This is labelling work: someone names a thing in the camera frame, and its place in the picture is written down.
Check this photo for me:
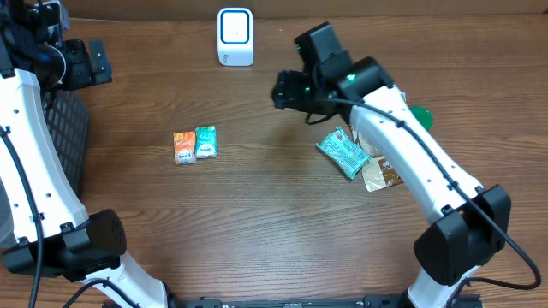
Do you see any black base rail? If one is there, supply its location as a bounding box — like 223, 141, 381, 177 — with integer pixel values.
179, 293, 485, 308

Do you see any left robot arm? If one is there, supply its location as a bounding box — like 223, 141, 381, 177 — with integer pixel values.
1, 1, 178, 307

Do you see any long teal wipes pack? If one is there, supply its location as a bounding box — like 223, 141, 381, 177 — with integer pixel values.
316, 127, 372, 181

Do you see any brown bread pouch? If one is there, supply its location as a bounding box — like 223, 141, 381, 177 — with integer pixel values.
351, 127, 402, 192

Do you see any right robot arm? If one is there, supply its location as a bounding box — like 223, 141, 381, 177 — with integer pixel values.
271, 22, 511, 307

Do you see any green lid jar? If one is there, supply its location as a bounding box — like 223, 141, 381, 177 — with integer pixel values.
409, 106, 433, 131

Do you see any teal gum packet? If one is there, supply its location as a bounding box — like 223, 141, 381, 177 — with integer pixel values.
195, 126, 218, 159

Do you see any white barcode scanner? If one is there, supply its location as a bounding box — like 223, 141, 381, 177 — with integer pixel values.
217, 7, 254, 67

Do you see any grey plastic shopping basket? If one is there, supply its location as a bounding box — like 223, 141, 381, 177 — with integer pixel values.
0, 87, 92, 251

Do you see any orange snack packet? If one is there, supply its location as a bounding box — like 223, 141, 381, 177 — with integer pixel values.
173, 131, 197, 164

